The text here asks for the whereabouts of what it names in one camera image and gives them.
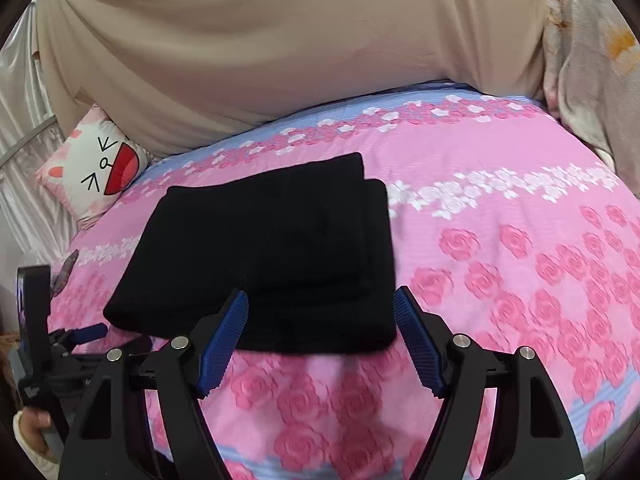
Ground silver satin curtain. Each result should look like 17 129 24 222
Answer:
0 0 77 286

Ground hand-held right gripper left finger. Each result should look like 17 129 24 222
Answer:
57 289 250 480

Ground black pants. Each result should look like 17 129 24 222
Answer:
102 151 399 354

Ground person's left hand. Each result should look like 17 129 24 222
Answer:
19 409 57 457

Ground pink rose print bedsheet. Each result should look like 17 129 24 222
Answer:
47 80 640 480

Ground metal rail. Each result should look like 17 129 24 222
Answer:
0 114 57 168

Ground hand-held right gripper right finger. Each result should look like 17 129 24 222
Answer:
391 285 586 480

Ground dark smartphone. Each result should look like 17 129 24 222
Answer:
51 249 80 297

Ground pale floral quilt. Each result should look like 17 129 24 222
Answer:
542 0 640 182

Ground person's left forearm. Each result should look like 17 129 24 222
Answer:
11 415 63 480

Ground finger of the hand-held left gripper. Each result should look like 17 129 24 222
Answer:
51 323 109 356

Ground cat face pillow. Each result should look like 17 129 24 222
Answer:
35 105 151 231

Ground beige blanket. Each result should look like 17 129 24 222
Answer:
35 0 549 159

